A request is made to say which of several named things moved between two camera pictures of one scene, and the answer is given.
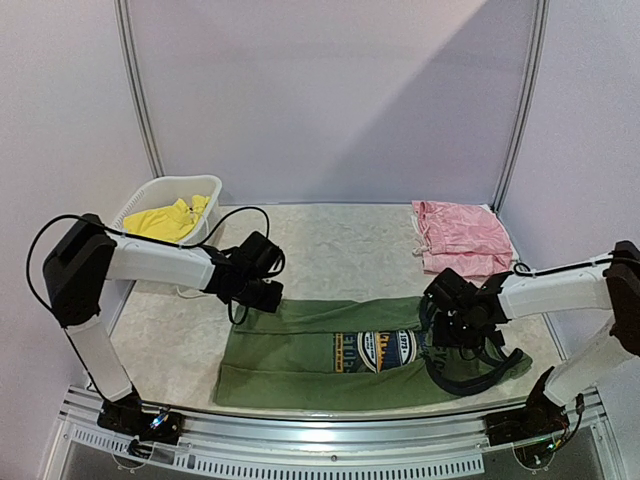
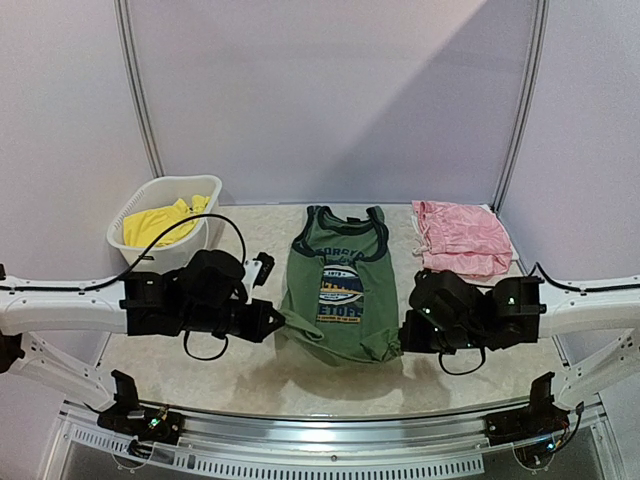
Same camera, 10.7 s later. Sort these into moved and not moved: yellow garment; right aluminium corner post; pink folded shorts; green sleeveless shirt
Moved: green sleeveless shirt
Not moved: pink folded shorts; right aluminium corner post; yellow garment
